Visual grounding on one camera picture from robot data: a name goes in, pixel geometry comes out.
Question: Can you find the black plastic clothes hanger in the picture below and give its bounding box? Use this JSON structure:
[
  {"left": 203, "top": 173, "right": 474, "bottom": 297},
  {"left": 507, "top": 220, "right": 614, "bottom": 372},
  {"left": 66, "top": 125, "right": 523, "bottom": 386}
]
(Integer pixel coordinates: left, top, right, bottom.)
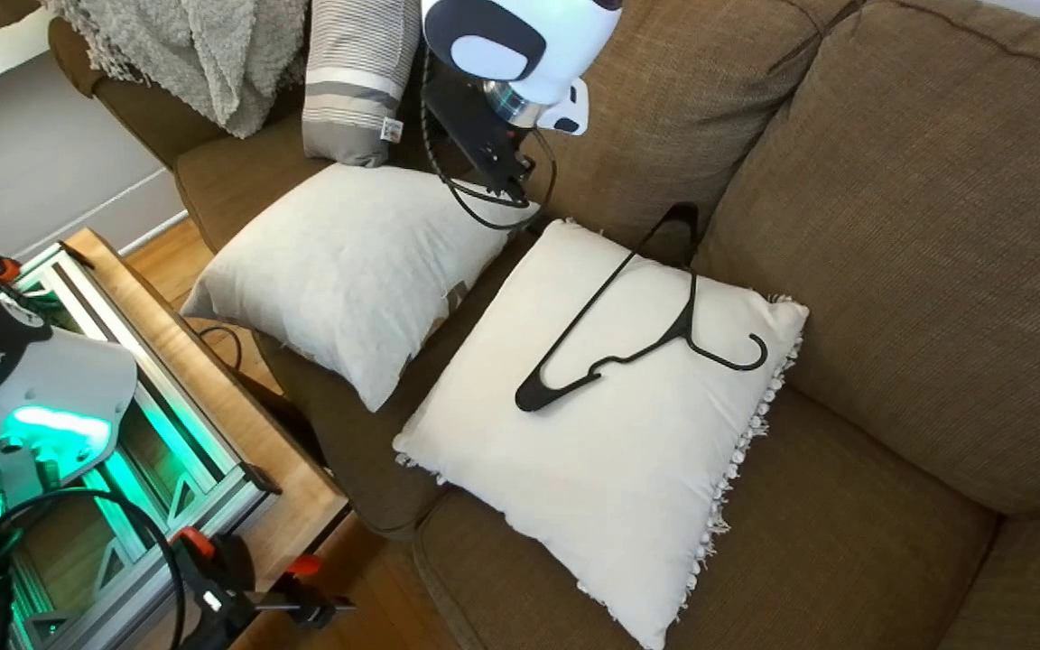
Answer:
[{"left": 513, "top": 203, "right": 771, "bottom": 414}]

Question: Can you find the cream knitted blanket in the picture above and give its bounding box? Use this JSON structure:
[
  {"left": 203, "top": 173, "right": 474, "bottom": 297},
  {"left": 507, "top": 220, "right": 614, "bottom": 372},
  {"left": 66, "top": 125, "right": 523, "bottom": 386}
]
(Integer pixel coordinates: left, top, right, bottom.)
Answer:
[{"left": 50, "top": 0, "right": 310, "bottom": 143}]

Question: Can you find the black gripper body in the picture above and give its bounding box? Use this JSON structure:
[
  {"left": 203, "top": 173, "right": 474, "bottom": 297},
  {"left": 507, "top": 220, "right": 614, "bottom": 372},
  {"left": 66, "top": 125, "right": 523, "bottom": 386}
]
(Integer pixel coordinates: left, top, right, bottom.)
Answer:
[{"left": 422, "top": 55, "right": 537, "bottom": 186}]

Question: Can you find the wooden side cart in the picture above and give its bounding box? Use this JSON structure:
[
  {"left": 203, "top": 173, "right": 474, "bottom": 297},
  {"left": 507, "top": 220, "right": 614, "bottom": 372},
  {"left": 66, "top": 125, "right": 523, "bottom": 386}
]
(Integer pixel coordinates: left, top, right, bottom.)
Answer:
[{"left": 0, "top": 237, "right": 284, "bottom": 650}]

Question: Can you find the wooden mounting board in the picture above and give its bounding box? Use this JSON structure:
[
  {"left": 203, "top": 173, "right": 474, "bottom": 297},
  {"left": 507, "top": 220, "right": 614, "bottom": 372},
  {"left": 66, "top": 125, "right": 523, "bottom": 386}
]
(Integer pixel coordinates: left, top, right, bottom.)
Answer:
[{"left": 62, "top": 228, "right": 352, "bottom": 597}]

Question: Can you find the brown fabric sofa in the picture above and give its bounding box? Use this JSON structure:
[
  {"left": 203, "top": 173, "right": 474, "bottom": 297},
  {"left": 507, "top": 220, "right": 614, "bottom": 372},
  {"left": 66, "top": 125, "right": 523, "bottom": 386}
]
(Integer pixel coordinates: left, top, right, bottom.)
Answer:
[{"left": 47, "top": 0, "right": 1040, "bottom": 650}]

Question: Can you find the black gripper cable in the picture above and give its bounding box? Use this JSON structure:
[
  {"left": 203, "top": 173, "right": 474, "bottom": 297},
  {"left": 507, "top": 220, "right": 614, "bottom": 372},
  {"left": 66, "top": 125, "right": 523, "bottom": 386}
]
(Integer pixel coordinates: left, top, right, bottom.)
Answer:
[{"left": 419, "top": 63, "right": 562, "bottom": 236}]

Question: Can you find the plain white pillow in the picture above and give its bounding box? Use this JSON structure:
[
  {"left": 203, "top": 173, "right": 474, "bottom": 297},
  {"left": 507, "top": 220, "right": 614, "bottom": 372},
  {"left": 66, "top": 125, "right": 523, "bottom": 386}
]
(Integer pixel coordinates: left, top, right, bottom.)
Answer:
[{"left": 180, "top": 163, "right": 546, "bottom": 414}]

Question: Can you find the white fringed pillow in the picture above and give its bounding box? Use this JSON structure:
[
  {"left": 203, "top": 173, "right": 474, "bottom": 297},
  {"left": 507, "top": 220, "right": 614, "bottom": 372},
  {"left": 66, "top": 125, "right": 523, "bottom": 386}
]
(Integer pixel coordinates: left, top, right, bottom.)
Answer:
[{"left": 390, "top": 216, "right": 812, "bottom": 650}]

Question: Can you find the thin black cable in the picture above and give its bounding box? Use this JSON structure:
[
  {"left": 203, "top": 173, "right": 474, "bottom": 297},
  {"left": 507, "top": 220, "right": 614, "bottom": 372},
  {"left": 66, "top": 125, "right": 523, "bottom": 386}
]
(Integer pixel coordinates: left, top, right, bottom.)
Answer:
[{"left": 189, "top": 319, "right": 248, "bottom": 378}]

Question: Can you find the grey striped pillow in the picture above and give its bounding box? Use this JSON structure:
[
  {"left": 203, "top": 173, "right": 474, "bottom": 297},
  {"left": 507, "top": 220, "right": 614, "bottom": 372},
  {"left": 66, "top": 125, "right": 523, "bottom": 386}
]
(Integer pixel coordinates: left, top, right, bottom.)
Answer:
[{"left": 299, "top": 0, "right": 425, "bottom": 171}]

